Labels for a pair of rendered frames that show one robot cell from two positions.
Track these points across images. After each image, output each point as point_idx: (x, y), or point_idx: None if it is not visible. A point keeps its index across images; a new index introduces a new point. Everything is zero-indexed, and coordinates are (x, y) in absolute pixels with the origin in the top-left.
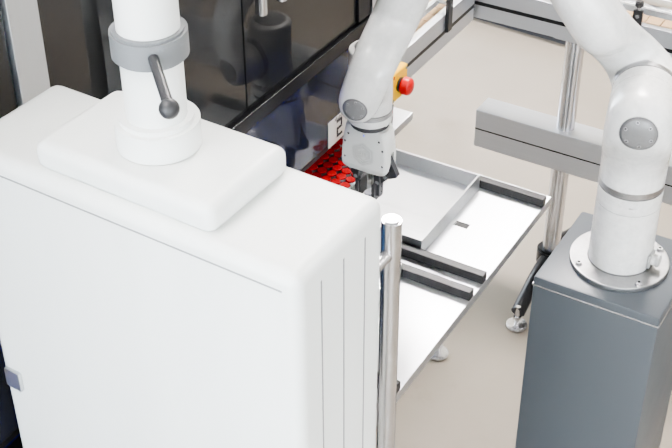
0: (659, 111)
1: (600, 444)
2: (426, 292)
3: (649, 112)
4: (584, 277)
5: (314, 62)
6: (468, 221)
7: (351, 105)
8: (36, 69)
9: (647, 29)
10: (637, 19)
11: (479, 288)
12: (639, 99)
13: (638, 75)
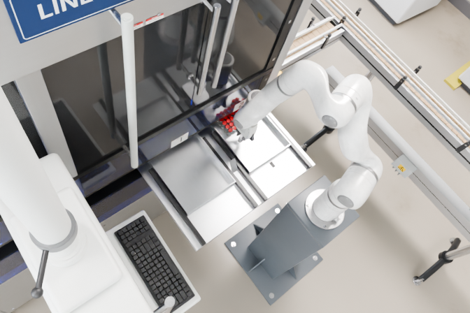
0: (358, 199)
1: (289, 253)
2: (240, 196)
3: (353, 198)
4: (305, 212)
5: (233, 89)
6: (275, 163)
7: (237, 122)
8: (53, 131)
9: (403, 87)
10: (401, 82)
11: (261, 202)
12: (352, 190)
13: (360, 174)
